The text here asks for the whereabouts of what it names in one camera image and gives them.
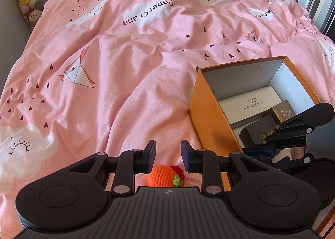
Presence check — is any pink printed duvet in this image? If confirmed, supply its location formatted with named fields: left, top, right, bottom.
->
left=1, top=0, right=334, bottom=238

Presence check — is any dark grey box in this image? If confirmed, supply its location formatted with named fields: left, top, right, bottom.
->
left=239, top=115, right=277, bottom=148

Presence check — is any white glasses case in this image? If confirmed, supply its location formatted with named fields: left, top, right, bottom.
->
left=219, top=86, right=282, bottom=124

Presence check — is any orange cardboard box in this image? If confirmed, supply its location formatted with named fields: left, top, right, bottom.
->
left=188, top=55, right=323, bottom=192

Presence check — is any orange crochet tangerine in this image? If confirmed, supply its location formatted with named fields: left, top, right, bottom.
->
left=147, top=165, right=185, bottom=187

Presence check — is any gold jewellery box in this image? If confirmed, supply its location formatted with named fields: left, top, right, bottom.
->
left=269, top=100, right=296, bottom=124

